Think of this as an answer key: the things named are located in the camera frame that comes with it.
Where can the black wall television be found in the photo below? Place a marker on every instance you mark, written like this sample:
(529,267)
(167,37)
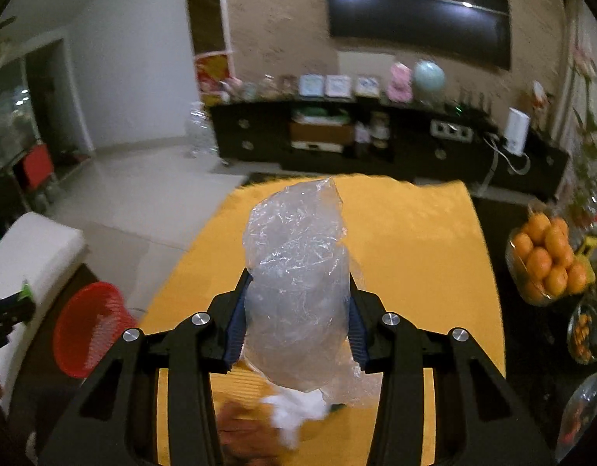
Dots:
(415,14)

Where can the black antenna router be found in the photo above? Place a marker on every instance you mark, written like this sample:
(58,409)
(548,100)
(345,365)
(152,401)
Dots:
(473,107)

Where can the pale green globe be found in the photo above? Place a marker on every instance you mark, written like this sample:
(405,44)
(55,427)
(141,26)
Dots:
(429,77)

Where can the small glass bowl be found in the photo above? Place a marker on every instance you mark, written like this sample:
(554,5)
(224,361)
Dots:
(584,335)

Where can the pink plush toy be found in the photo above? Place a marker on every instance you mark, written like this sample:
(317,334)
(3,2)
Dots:
(400,82)

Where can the clear plastic bag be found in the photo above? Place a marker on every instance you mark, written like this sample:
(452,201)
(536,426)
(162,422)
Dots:
(298,262)

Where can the red chair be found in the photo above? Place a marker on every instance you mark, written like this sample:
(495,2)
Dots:
(36,165)

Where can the green books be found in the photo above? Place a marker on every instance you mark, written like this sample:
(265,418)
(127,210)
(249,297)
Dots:
(322,116)

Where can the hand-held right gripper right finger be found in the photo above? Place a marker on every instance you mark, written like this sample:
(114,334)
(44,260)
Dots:
(357,337)

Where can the clear bag with snacks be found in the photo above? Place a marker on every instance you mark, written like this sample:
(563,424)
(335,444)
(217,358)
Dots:
(582,417)

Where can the brown box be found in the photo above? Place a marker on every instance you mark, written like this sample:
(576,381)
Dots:
(321,133)

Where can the white tissue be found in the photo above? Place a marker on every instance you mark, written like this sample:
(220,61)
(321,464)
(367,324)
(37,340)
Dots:
(291,415)

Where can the clear water jug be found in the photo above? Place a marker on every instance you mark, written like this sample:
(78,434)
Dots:
(201,131)

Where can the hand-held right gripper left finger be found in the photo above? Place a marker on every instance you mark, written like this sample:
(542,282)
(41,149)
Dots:
(237,330)

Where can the brown scrap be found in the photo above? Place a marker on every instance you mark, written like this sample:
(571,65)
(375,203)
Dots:
(240,437)

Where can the white picture frame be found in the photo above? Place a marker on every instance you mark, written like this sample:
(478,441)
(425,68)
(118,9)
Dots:
(367,86)
(310,85)
(338,86)

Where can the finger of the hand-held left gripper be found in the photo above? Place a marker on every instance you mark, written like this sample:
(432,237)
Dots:
(7,311)

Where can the white socket panel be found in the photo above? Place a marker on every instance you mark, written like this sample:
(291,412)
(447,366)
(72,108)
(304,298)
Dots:
(451,129)

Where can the red plastic basket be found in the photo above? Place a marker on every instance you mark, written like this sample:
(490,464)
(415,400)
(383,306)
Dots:
(89,330)

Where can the glass fruit bowl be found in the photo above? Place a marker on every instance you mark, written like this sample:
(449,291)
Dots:
(517,281)

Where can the small green scrap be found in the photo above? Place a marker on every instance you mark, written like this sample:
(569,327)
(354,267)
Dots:
(25,292)

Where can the red wall poster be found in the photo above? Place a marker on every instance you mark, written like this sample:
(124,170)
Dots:
(211,73)

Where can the black television cabinet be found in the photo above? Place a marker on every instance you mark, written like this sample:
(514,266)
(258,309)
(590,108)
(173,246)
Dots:
(259,131)

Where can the pile of oranges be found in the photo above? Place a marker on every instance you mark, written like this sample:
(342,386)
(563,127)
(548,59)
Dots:
(546,257)

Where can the white upright appliance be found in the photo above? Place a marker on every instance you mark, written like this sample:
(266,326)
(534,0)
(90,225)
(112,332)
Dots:
(516,128)

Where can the yellow tablecloth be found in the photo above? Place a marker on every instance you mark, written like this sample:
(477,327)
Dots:
(415,252)

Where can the glass dome ornament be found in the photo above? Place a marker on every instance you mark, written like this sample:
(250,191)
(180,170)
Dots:
(266,86)

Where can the white bench cushion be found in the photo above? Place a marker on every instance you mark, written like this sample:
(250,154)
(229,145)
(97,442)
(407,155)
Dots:
(36,247)

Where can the artificial flower stems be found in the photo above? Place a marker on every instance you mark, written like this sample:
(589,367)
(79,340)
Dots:
(587,107)

